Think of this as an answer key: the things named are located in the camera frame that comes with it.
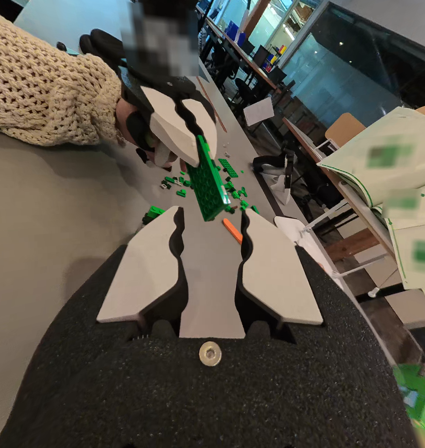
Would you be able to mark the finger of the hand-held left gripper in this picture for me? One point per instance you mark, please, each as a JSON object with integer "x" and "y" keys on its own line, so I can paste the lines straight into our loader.
{"x": 205, "y": 122}
{"x": 170, "y": 129}

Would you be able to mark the brown wooden stick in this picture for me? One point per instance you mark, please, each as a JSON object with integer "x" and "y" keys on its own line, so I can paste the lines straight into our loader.
{"x": 212, "y": 104}

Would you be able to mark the green lego tiled panel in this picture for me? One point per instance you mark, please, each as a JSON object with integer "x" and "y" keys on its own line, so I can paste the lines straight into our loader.
{"x": 209, "y": 182}

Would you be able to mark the pile of small green bricks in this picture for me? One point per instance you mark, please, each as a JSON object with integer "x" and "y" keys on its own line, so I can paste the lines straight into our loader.
{"x": 168, "y": 180}

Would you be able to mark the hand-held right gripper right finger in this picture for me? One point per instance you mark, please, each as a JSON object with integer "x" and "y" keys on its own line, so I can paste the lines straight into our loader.
{"x": 278, "y": 280}

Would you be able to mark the tan wooden chair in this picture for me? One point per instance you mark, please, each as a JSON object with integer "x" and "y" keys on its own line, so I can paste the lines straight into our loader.
{"x": 345, "y": 129}

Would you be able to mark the person's left hand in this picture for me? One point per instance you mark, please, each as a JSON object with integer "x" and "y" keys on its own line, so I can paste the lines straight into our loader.
{"x": 120, "y": 122}

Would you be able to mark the lego instruction booklet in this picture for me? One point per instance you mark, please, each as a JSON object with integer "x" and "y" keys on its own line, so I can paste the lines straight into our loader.
{"x": 345, "y": 164}

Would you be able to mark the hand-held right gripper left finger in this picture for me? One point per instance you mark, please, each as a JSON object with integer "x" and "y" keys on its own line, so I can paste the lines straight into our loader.
{"x": 142, "y": 280}

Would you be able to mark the orange brick separator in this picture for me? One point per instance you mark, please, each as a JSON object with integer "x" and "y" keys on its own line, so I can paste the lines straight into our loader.
{"x": 233, "y": 231}

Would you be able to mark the long office desk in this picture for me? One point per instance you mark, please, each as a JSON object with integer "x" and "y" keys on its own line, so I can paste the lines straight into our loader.
{"x": 240, "y": 52}

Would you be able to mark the black office chair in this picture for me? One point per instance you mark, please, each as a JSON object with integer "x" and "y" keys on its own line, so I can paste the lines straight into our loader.
{"x": 100, "y": 42}
{"x": 245, "y": 91}

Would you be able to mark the long green lego plate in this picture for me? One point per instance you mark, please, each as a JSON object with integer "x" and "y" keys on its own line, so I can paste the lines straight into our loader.
{"x": 228, "y": 167}

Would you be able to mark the white table mat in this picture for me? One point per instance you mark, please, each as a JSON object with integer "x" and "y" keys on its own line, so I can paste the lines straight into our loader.
{"x": 289, "y": 227}

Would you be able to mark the neighbouring wooden desk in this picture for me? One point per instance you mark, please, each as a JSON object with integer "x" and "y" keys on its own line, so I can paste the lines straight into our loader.
{"x": 352, "y": 245}

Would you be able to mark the black and white object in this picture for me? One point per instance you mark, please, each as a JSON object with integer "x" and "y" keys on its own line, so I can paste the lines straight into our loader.
{"x": 278, "y": 189}

